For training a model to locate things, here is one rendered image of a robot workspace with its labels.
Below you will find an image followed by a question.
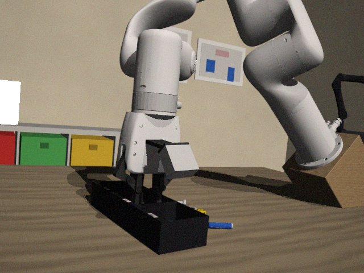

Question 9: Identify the blue cylinder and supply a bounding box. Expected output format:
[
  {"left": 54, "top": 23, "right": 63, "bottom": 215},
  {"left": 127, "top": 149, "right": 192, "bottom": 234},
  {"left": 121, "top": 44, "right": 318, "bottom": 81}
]
[{"left": 208, "top": 222, "right": 233, "bottom": 229}]

